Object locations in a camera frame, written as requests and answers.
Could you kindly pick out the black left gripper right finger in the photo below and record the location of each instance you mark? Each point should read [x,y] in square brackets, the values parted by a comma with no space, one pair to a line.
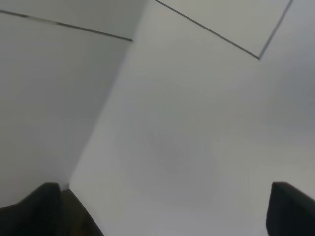
[290,212]

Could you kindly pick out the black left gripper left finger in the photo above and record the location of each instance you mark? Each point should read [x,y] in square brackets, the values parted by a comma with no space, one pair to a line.
[48,211]

